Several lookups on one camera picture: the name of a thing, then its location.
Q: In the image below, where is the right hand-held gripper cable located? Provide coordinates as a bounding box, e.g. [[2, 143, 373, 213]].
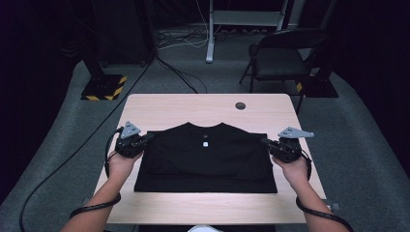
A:
[[295, 151, 356, 232]]

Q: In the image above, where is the black lion print t-shirt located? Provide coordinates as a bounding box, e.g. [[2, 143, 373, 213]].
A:
[[133, 121, 278, 194]]

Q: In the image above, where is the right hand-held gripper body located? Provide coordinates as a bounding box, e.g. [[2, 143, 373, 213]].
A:
[[273, 126, 315, 163]]

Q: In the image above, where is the black stand with striped base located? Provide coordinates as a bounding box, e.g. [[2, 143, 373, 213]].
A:
[[296, 0, 339, 99], [69, 0, 129, 102]]

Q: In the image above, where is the thin black floor cable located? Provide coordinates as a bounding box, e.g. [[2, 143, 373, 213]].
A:
[[180, 71, 208, 95]]

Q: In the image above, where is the long thick black floor cable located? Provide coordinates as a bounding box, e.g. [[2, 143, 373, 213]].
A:
[[18, 47, 159, 232]]

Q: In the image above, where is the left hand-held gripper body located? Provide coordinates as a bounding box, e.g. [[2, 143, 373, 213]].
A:
[[114, 121, 146, 159]]

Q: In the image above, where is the grey tape strip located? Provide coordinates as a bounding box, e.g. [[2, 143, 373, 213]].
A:
[[323, 198, 341, 211]]

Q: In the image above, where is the person's right hand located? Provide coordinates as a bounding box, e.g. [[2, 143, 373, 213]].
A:
[[272, 155, 310, 188]]

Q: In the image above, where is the black cabinet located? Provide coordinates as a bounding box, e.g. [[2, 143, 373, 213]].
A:
[[91, 0, 156, 66]]

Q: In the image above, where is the black folding chair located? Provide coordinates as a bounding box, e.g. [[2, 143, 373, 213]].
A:
[[239, 28, 330, 115]]

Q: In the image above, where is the short thick black floor cable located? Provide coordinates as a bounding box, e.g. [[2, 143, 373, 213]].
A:
[[156, 56, 199, 95]]

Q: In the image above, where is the white desk frame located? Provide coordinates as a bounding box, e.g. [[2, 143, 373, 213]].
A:
[[205, 0, 308, 64]]

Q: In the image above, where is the tangle of floor cables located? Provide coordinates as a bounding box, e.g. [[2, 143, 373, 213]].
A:
[[157, 28, 226, 51]]

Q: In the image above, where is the left hand-held gripper cable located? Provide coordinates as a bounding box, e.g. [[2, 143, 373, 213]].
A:
[[70, 127, 125, 220]]

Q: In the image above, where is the hand-held gripper cable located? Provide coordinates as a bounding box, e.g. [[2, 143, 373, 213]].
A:
[[295, 151, 356, 232], [70, 127, 125, 220]]

